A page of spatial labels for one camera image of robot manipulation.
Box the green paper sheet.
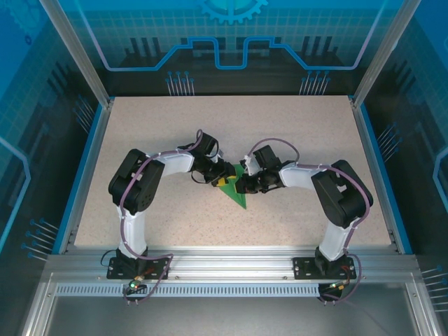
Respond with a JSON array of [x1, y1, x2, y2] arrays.
[[219, 162, 250, 210]]

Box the aluminium mounting beam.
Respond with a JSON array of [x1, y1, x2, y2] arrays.
[[45, 244, 421, 281]]

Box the blue right base strip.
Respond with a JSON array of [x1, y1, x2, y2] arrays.
[[359, 103, 414, 255]]

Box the blue base strip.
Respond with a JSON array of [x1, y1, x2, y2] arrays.
[[359, 103, 414, 255], [51, 103, 106, 255]]

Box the grey metal bottom tray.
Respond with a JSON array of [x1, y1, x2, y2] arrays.
[[20, 272, 448, 336]]

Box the blue left base strip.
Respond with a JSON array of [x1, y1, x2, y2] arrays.
[[51, 103, 106, 255]]

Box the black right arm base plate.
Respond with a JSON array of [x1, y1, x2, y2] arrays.
[[293, 257, 358, 280]]

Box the slotted grey cable duct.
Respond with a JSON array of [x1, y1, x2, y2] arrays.
[[55, 283, 321, 298]]

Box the aluminium right side rail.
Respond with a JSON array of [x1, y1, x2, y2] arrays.
[[351, 97, 402, 255]]

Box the aluminium rail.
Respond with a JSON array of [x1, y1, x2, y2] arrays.
[[351, 97, 402, 255], [64, 99, 115, 255]]

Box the aluminium left side rail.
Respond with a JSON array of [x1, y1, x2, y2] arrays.
[[64, 99, 115, 255]]

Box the right cable connector with LED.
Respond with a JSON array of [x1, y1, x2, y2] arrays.
[[327, 279, 352, 292]]

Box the cable connector with led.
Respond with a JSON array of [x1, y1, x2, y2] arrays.
[[327, 279, 352, 292], [126, 275, 147, 294]]

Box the left cable connector with LED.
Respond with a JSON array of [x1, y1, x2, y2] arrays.
[[126, 275, 147, 294]]

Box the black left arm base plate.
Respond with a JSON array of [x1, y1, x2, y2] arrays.
[[106, 255, 172, 280]]

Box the thin black cable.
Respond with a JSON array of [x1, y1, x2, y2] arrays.
[[100, 248, 118, 271]]

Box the aluminium left frame post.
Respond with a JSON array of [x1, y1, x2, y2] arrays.
[[38, 0, 115, 108]]

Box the aluminium frame post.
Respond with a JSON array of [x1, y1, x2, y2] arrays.
[[38, 0, 115, 108], [351, 0, 424, 109]]

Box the aluminium right frame post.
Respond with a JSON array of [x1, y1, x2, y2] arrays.
[[351, 0, 424, 109]]

